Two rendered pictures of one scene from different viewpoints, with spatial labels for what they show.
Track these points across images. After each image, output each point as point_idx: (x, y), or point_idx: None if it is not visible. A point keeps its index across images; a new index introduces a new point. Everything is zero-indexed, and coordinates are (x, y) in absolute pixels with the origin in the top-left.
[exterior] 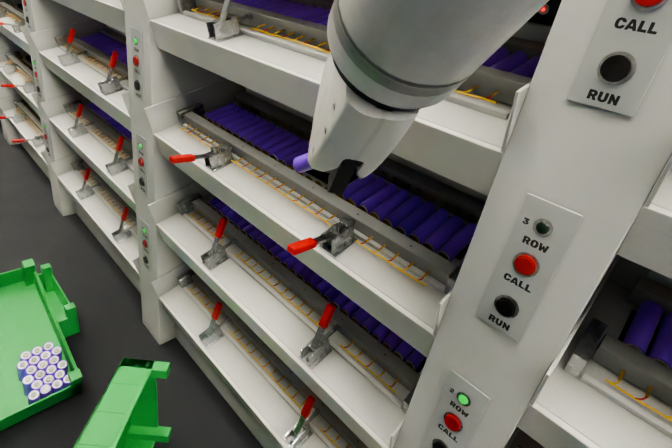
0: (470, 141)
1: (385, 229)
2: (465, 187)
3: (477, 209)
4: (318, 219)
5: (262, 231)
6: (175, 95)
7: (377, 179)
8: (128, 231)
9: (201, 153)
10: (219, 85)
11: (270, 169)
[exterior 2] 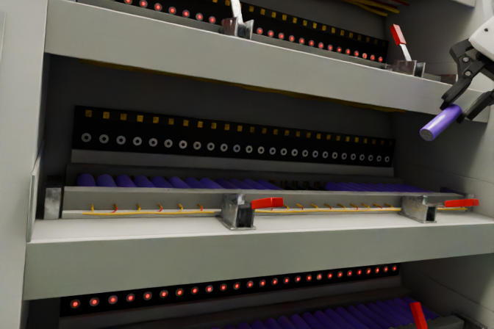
0: (481, 92)
1: (417, 193)
2: (372, 171)
3: (392, 178)
4: (381, 215)
5: (352, 265)
6: (36, 156)
7: (342, 183)
8: None
9: (188, 226)
10: (43, 150)
11: (303, 197)
